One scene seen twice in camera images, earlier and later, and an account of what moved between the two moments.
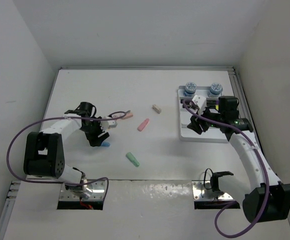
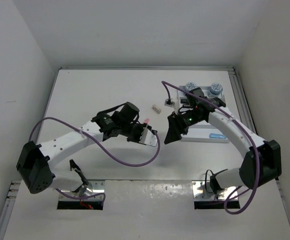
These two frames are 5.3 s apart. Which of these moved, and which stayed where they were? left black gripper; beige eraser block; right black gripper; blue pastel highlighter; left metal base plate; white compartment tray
Moved: left black gripper; right black gripper; blue pastel highlighter
Stayed: left metal base plate; beige eraser block; white compartment tray
